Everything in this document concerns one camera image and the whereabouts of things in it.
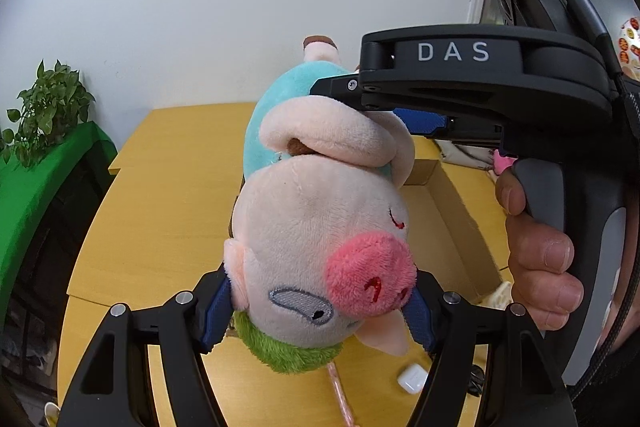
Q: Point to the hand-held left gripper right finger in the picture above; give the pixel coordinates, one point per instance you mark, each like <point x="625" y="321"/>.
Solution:
<point x="420" y="322"/>

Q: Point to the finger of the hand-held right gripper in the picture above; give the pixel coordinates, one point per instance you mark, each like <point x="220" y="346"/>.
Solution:
<point x="422" y="121"/>
<point x="345" y="96"/>

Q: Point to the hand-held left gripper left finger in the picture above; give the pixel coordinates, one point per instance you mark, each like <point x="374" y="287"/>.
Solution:
<point x="216" y="319"/>

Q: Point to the white earbuds case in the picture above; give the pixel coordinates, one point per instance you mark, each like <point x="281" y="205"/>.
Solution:
<point x="411" y="378"/>

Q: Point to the black sunglasses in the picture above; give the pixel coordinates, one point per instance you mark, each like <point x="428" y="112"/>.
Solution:
<point x="477" y="382"/>

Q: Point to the cardboard box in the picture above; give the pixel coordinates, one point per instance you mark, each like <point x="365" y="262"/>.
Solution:
<point x="442" y="212"/>

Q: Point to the pink glitter pen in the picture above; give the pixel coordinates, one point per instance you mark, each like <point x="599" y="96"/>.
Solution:
<point x="337" y="382"/>

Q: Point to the plush pig toy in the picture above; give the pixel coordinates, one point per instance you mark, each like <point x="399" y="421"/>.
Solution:
<point x="310" y="217"/>

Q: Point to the person's right hand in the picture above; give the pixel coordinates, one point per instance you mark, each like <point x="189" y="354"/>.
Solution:
<point x="540" y="252"/>

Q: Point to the grey cloth bag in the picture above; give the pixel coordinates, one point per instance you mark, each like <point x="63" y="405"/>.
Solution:
<point x="465" y="152"/>

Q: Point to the pink plush toy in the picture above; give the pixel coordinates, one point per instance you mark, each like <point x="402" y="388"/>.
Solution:
<point x="502" y="162"/>

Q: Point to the white cup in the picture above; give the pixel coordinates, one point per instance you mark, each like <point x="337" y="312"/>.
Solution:
<point x="51" y="414"/>

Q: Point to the green cabinet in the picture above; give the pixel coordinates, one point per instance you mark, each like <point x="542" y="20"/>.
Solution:
<point x="30" y="187"/>

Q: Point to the green potted plant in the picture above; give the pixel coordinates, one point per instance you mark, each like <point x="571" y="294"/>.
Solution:
<point x="50" y="107"/>

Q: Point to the colourful wall poster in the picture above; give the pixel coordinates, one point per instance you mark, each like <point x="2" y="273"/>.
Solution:
<point x="631" y="47"/>

